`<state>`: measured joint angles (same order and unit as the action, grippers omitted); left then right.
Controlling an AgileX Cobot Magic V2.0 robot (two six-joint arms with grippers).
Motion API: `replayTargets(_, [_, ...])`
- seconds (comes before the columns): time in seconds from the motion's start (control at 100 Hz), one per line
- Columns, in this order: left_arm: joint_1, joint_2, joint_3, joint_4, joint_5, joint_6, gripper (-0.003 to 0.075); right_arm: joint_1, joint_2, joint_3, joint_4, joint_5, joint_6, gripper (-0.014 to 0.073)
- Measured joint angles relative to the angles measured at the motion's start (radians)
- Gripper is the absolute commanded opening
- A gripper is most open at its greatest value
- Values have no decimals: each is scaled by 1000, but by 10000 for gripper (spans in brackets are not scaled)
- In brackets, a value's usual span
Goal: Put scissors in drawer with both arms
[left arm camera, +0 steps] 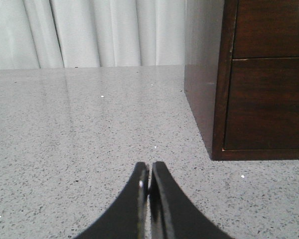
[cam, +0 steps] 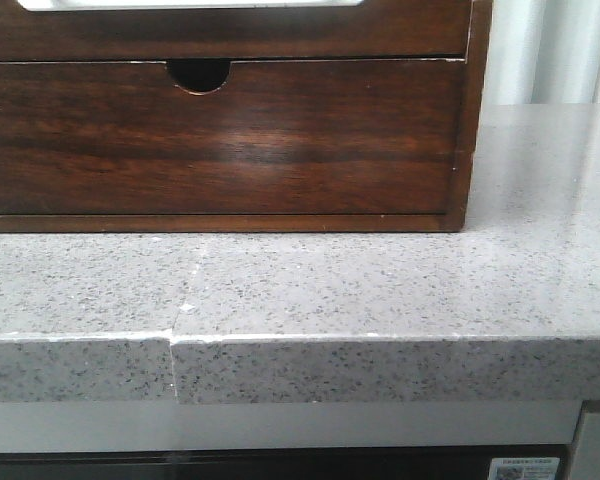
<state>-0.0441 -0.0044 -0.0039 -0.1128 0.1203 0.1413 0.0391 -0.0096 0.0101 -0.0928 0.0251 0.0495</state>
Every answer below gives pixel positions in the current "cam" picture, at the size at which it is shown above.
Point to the white tray on cabinet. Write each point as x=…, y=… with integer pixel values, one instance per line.
x=118, y=5

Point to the white QR code sticker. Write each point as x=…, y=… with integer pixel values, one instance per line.
x=526, y=468

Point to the wooden drawer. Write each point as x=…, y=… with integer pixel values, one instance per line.
x=370, y=29
x=278, y=137

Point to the black appliance under counter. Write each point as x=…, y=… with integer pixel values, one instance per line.
x=464, y=462

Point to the dark wooden drawer cabinet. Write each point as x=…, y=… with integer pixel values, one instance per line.
x=201, y=76

